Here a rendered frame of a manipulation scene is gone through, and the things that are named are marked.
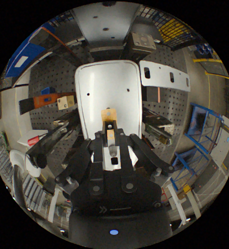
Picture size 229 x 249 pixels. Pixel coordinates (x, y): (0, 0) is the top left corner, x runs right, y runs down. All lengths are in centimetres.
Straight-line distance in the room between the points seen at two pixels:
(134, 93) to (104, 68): 13
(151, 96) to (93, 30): 30
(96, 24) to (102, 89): 22
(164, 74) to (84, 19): 32
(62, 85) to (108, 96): 46
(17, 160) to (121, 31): 93
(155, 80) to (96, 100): 22
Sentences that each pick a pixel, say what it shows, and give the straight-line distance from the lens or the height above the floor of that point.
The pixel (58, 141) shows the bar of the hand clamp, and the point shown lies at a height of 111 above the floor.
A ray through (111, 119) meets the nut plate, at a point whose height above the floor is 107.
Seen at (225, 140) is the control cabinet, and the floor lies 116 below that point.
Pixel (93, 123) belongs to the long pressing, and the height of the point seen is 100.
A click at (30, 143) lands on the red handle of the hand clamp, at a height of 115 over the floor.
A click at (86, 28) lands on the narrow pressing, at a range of 24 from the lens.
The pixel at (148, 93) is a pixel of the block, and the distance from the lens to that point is 34.
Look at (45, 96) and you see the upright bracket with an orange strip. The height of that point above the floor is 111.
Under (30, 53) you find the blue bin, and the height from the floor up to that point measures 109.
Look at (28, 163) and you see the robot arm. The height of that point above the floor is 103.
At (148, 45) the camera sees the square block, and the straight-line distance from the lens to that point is 30.
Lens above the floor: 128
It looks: 68 degrees down
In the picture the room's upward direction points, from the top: 169 degrees clockwise
